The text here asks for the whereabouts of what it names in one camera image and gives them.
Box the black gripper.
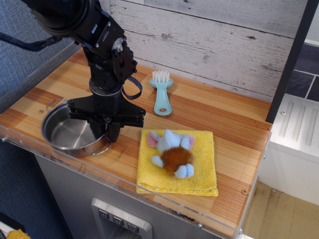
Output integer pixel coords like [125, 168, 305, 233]
[67, 91, 146, 142]

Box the silver steel pot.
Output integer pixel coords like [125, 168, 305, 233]
[41, 98, 112, 157]

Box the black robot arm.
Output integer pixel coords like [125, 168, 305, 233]
[26, 0, 146, 142]

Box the light blue brush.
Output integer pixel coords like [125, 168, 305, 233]
[149, 70, 173, 116]

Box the yellow folded cloth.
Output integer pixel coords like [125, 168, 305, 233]
[136, 129, 218, 197]

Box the blue plush elephant toy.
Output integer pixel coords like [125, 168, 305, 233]
[147, 129, 195, 179]

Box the silver dispenser panel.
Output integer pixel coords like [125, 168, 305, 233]
[91, 198, 153, 239]

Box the clear acrylic edge guard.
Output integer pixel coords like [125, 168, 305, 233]
[0, 126, 243, 239]

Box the yellow black object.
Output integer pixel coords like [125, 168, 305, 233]
[0, 225, 31, 239]

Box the white ribbed cabinet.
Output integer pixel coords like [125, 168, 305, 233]
[259, 94, 319, 205]

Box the black right shelf post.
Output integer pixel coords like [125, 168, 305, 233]
[266, 0, 319, 123]

